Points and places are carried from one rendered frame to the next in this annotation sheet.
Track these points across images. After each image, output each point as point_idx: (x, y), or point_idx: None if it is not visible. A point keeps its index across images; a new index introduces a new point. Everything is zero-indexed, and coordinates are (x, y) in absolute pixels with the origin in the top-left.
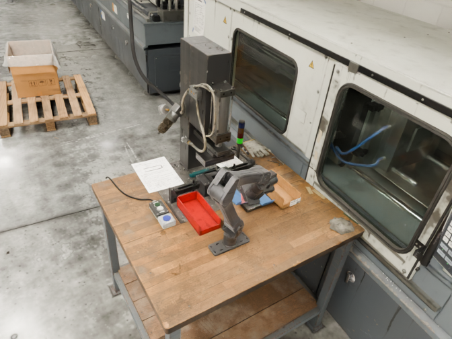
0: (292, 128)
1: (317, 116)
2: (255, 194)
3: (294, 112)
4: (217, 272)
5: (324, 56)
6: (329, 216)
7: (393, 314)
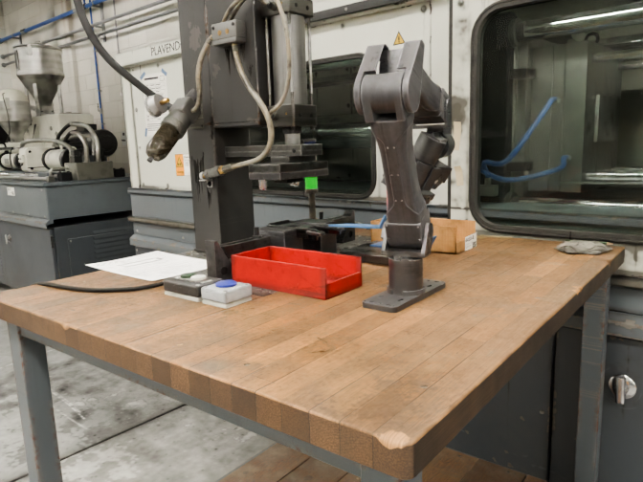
0: None
1: None
2: (428, 165)
3: None
4: (430, 328)
5: (420, 10)
6: (546, 247)
7: None
